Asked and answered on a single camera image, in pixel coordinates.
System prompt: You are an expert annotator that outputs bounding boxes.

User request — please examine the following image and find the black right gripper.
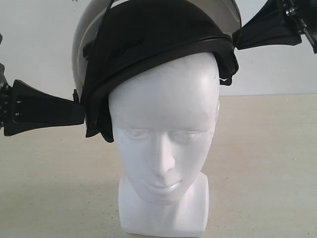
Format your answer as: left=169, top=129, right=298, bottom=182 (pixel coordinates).
left=233, top=0, right=317, bottom=53

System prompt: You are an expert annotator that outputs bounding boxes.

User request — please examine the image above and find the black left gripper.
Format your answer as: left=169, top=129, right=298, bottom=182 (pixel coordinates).
left=0, top=63, right=85, bottom=136

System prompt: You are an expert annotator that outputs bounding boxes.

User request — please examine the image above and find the black helmet with tinted visor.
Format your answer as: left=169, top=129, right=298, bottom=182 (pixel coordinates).
left=71, top=0, right=242, bottom=143

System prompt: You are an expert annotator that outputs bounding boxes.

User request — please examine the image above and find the white mannequin head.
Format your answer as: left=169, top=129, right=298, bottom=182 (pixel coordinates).
left=109, top=53, right=219, bottom=227

